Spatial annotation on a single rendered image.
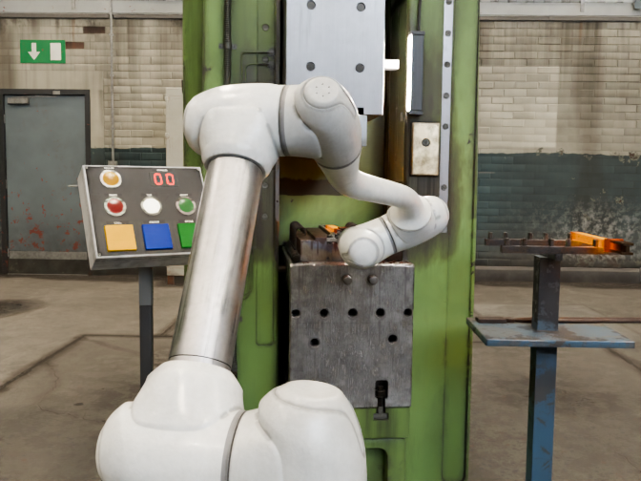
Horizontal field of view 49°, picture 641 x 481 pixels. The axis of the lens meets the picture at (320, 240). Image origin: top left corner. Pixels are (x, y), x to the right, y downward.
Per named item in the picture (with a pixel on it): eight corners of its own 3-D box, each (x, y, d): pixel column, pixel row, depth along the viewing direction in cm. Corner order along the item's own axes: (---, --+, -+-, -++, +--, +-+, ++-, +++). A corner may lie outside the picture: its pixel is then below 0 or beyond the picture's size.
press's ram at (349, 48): (410, 115, 216) (413, -19, 212) (285, 113, 212) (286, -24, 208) (384, 125, 257) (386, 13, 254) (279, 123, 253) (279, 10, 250)
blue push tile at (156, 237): (174, 247, 192) (168, 223, 194) (146, 248, 188) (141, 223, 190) (172, 250, 193) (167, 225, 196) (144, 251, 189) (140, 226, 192)
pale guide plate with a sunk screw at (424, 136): (438, 175, 231) (440, 122, 229) (411, 175, 230) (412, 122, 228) (436, 175, 233) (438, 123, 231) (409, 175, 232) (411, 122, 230)
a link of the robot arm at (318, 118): (365, 117, 139) (299, 117, 142) (357, 57, 123) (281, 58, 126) (361, 175, 134) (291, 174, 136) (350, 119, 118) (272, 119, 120)
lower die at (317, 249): (364, 261, 218) (364, 234, 218) (299, 261, 216) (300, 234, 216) (345, 247, 260) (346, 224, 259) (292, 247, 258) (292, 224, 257)
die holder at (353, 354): (411, 407, 218) (415, 263, 214) (288, 409, 214) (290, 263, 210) (378, 360, 273) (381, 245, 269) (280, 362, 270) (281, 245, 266)
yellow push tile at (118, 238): (136, 249, 187) (132, 223, 189) (108, 250, 183) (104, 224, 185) (135, 252, 188) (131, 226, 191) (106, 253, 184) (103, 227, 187)
